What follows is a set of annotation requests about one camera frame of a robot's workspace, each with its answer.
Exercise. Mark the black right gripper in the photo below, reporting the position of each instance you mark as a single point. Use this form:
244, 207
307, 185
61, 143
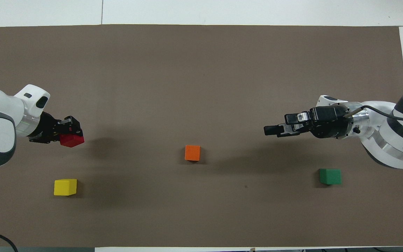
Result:
331, 122

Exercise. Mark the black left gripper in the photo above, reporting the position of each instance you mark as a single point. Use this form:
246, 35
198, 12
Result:
47, 127

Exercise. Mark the red cube block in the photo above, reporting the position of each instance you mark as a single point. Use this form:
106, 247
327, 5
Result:
72, 140

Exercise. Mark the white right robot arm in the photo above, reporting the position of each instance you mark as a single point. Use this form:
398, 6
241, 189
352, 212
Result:
380, 140

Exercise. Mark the yellow cube block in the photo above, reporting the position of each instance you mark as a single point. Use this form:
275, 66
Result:
65, 187

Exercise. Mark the green cube block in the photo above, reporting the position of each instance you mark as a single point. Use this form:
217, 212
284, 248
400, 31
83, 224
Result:
330, 177

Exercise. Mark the orange cube block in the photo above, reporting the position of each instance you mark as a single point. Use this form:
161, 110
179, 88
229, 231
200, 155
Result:
192, 153

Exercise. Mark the brown table mat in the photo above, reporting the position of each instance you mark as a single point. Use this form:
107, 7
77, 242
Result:
201, 70

